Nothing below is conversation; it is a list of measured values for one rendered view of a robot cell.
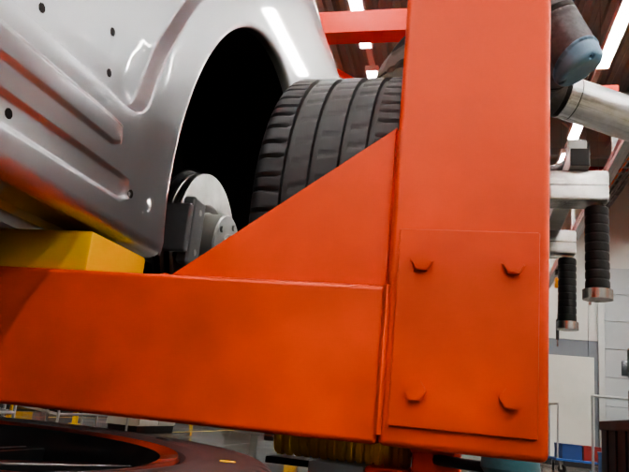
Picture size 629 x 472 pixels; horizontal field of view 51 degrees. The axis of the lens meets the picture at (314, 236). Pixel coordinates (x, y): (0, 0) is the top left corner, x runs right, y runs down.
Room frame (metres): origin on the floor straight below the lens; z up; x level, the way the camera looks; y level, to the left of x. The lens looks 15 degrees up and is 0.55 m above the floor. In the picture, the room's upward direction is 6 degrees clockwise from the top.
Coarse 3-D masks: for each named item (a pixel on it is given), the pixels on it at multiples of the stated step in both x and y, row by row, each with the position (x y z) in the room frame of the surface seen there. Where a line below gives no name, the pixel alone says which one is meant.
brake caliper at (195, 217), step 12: (168, 204) 1.19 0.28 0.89; (180, 204) 1.18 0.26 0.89; (192, 204) 1.18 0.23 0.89; (204, 204) 1.24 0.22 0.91; (168, 216) 1.19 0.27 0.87; (180, 216) 1.18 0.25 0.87; (192, 216) 1.20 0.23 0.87; (168, 228) 1.19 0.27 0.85; (180, 228) 1.18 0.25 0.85; (192, 228) 1.20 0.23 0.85; (168, 240) 1.19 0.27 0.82; (180, 240) 1.18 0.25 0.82; (192, 240) 1.20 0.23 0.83; (180, 252) 1.20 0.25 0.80; (192, 252) 1.21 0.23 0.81
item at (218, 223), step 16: (192, 176) 1.29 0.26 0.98; (208, 176) 1.32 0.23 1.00; (176, 192) 1.23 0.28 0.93; (192, 192) 1.25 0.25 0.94; (208, 192) 1.33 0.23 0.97; (224, 192) 1.41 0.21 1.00; (208, 208) 1.34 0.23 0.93; (224, 208) 1.42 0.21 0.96; (208, 224) 1.29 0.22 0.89; (224, 224) 1.32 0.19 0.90; (208, 240) 1.28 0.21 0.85; (160, 256) 1.22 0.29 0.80; (160, 272) 1.23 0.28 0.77
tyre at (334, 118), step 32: (288, 96) 1.02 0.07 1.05; (320, 96) 1.00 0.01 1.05; (352, 96) 0.99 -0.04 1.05; (384, 96) 0.97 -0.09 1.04; (288, 128) 0.97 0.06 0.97; (320, 128) 0.97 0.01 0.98; (352, 128) 0.94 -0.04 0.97; (384, 128) 0.93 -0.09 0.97; (288, 160) 0.96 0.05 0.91; (320, 160) 0.94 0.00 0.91; (256, 192) 0.96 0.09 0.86; (288, 192) 0.94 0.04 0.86
